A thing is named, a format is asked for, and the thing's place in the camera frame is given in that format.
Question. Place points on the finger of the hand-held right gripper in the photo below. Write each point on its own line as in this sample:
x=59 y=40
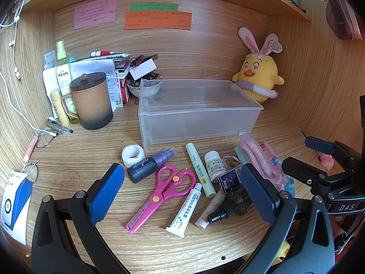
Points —
x=305 y=174
x=319 y=145

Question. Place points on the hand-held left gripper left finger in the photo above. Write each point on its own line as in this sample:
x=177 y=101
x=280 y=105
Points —
x=105 y=194

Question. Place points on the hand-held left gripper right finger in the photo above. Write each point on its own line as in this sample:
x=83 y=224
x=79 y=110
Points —
x=258 y=194

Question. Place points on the dark spray bottle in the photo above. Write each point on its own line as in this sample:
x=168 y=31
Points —
x=231 y=205

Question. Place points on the pink pen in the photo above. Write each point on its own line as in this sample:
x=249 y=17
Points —
x=272 y=157

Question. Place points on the white tape roll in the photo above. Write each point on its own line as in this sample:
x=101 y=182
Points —
x=132 y=155

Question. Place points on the purple spray bottle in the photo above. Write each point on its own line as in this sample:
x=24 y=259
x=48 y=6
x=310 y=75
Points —
x=145 y=168

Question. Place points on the white pill bottle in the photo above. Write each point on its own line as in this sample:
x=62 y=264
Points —
x=215 y=167

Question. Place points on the pink scissors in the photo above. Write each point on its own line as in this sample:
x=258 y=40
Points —
x=159 y=198

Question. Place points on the light green stick tube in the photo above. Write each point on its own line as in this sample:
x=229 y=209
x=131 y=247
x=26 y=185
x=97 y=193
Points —
x=199 y=168

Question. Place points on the white ointment tube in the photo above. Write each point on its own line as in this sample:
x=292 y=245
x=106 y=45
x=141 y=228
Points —
x=185 y=211

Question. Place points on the clear plastic storage box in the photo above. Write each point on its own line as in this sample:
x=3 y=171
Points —
x=194 y=120

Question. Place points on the pink paw charm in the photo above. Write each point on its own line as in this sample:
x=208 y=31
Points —
x=326 y=161

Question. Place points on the dark blue box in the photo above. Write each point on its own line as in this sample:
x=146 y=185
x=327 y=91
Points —
x=229 y=181

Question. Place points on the pale green tube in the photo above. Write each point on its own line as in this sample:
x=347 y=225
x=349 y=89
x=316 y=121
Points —
x=241 y=155

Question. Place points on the pinkish tube with white cap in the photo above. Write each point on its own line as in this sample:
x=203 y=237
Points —
x=209 y=211

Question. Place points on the black and silver pen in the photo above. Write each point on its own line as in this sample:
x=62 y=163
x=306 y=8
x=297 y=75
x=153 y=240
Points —
x=61 y=130

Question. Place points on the eyeglasses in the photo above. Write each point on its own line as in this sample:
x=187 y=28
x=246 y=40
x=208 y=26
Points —
x=44 y=140

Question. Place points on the pink stick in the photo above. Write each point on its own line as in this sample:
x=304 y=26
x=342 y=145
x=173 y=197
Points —
x=30 y=148

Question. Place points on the white and blue box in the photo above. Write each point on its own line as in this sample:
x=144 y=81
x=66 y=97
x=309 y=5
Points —
x=17 y=202

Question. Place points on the brown ceramic mug with lid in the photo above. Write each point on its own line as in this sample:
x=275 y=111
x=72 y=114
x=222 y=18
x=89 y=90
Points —
x=91 y=102

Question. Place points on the yellow chick plush toy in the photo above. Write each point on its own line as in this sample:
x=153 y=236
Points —
x=258 y=68

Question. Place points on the yellow lip balm stick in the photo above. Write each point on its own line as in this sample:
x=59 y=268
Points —
x=57 y=105

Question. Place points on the white bowl of beads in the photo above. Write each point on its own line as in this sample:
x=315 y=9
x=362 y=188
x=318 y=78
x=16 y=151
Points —
x=137 y=91

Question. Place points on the stack of papers and booklets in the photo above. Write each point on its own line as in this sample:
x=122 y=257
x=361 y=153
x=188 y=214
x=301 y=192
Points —
x=82 y=65

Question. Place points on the small white box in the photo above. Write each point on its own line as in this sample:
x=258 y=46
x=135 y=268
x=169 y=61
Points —
x=142 y=68

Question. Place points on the green spray bottle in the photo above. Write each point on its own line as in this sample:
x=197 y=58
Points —
x=62 y=65

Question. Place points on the red and white marker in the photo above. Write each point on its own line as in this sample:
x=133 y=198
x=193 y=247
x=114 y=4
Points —
x=104 y=53

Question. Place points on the orange paper note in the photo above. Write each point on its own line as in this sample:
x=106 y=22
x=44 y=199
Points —
x=158 y=20

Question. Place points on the pink paper note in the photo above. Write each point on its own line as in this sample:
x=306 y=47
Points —
x=95 y=12

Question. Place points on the green paper note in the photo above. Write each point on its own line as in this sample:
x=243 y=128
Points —
x=154 y=6

